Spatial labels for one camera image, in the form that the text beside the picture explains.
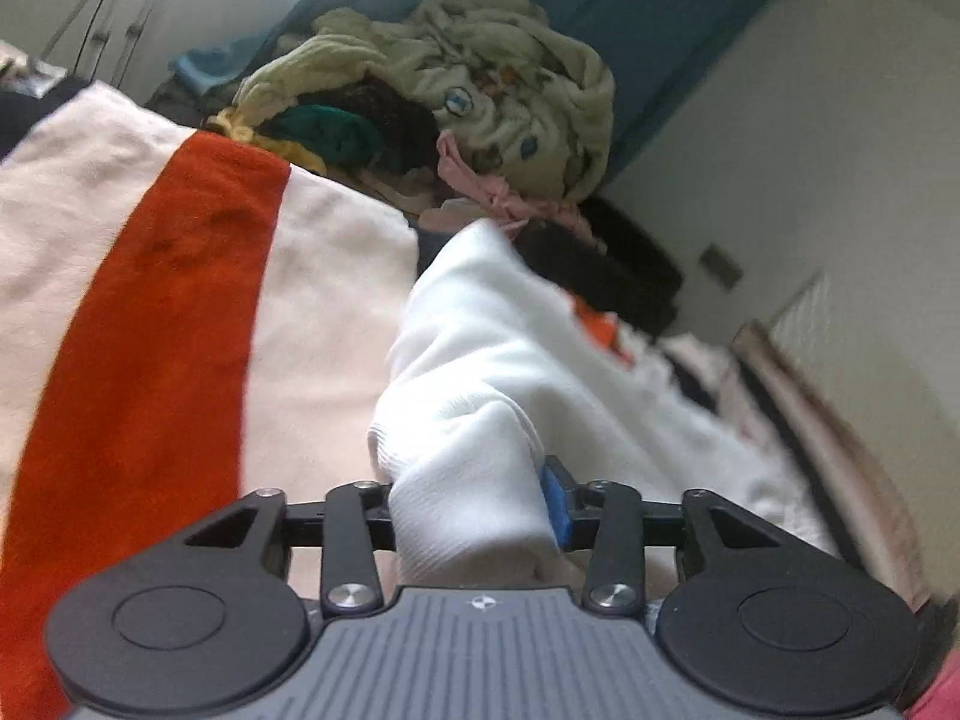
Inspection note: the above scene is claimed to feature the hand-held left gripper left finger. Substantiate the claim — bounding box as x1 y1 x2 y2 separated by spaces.
184 480 392 612

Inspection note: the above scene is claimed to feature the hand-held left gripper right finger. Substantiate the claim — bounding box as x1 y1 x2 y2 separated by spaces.
541 456 788 616

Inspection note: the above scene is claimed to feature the striped blanket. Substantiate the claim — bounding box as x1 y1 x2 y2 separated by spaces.
0 82 845 720

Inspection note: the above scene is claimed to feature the bed headboard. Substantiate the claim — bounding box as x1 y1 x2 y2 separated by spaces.
731 274 936 610

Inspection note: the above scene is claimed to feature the pink cloth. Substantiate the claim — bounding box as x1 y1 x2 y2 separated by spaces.
435 131 610 250

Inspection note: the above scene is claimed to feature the green cloth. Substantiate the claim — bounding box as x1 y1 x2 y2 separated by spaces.
277 105 392 167

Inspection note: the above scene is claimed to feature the dark cloth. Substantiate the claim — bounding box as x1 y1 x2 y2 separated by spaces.
330 82 445 175

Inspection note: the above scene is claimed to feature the cream printed blanket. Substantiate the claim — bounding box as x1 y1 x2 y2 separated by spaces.
315 0 616 201

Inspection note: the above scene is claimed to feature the pale yellow knit blanket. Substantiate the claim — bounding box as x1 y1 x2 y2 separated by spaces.
206 36 376 175

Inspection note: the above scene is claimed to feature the blue curtain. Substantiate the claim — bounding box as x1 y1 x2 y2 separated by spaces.
300 0 812 182

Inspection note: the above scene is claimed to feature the garment steamer stand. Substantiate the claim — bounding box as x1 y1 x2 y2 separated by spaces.
37 0 197 103

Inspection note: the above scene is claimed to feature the dark wall switch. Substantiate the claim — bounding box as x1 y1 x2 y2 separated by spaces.
697 244 745 291

